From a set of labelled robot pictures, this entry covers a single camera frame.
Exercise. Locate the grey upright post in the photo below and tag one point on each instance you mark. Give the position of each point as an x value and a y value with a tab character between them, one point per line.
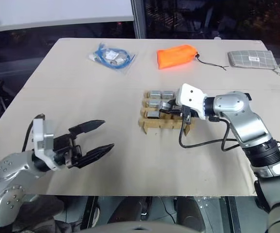
138	18

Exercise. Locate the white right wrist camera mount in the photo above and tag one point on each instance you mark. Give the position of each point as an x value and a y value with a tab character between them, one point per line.
190	99

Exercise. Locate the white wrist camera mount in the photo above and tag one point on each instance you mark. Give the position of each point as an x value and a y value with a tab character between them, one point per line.
40	136
190	99

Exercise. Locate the black cloth under table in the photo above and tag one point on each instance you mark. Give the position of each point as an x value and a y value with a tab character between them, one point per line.
40	213

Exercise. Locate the wooden battery holder rack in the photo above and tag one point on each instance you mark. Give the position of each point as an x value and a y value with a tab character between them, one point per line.
159	125

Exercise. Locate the white board panel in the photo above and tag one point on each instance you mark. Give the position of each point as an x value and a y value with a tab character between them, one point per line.
57	14

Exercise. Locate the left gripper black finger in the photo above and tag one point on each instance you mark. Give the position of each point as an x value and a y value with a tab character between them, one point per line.
98	153
87	126

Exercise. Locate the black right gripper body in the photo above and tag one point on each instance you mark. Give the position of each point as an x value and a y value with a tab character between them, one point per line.
181	110

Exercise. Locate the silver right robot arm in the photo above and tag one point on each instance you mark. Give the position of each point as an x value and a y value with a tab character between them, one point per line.
251	131

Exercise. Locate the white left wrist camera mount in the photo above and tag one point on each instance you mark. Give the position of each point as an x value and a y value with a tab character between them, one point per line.
40	136

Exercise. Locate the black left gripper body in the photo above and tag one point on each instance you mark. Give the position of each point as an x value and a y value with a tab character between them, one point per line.
64	148

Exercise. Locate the grey checked fabric pouch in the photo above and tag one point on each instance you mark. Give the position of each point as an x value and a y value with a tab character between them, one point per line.
250	58

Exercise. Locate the dark rounded shape under table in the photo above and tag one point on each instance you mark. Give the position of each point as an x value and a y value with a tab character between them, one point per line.
198	210
136	208

